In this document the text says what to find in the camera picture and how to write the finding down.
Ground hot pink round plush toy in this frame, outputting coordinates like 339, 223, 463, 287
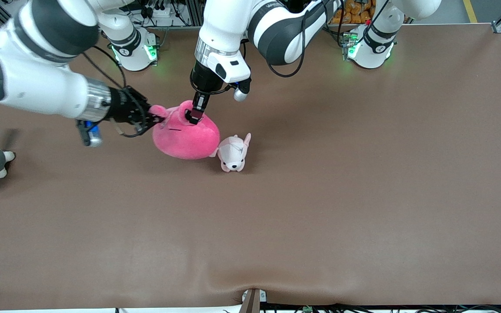
148, 100, 220, 160

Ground pale pink dog plush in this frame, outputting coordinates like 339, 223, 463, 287
209, 133, 252, 173

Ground white power strip black plugs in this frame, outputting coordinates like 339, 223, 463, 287
137, 0, 173, 19

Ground orange snack bags pile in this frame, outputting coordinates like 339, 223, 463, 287
329, 0, 373, 25

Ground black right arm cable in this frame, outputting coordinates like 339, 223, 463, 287
81, 46, 157, 139

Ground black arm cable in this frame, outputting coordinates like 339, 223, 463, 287
81, 46, 157, 139
189, 0, 308, 95

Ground silver table edge rail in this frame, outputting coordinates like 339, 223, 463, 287
157, 23, 494, 34

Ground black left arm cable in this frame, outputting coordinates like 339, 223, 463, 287
189, 0, 308, 95

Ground wooden post with bracket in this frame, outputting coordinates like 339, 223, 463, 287
239, 288, 267, 313

